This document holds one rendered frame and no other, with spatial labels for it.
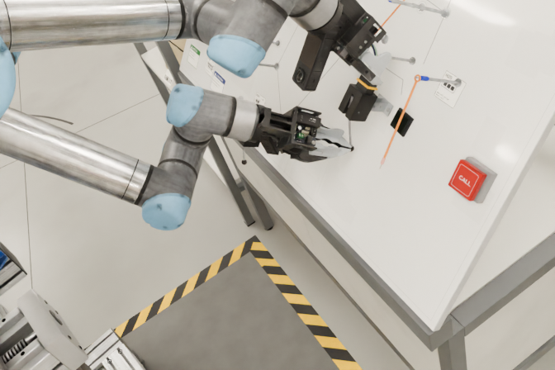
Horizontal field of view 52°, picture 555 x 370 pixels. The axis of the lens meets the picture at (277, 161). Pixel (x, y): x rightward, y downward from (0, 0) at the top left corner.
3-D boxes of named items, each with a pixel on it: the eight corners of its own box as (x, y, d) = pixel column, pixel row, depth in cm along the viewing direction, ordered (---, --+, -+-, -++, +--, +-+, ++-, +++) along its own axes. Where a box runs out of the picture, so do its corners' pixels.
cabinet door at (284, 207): (318, 260, 174) (285, 175, 147) (237, 168, 213) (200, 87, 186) (323, 257, 175) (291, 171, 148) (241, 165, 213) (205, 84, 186)
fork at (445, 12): (452, 10, 97) (395, -5, 89) (448, 20, 98) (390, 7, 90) (443, 6, 99) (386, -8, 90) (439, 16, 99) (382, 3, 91)
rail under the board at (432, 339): (431, 353, 105) (429, 336, 101) (184, 87, 188) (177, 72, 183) (454, 335, 106) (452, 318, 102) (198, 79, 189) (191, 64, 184)
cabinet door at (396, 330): (443, 406, 136) (429, 327, 109) (317, 262, 174) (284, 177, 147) (451, 400, 136) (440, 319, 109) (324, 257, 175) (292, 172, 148)
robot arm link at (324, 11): (299, 26, 83) (273, 2, 89) (315, 41, 87) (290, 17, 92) (334, -14, 82) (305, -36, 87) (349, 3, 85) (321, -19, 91)
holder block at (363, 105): (353, 110, 110) (337, 108, 108) (365, 84, 107) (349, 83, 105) (365, 121, 107) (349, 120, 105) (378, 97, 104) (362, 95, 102)
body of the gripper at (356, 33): (390, 35, 94) (354, -5, 85) (353, 74, 96) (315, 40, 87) (363, 16, 99) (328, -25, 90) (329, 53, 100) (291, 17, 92)
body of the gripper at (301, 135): (320, 151, 103) (258, 136, 99) (301, 159, 111) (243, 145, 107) (325, 111, 105) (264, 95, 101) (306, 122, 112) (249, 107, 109)
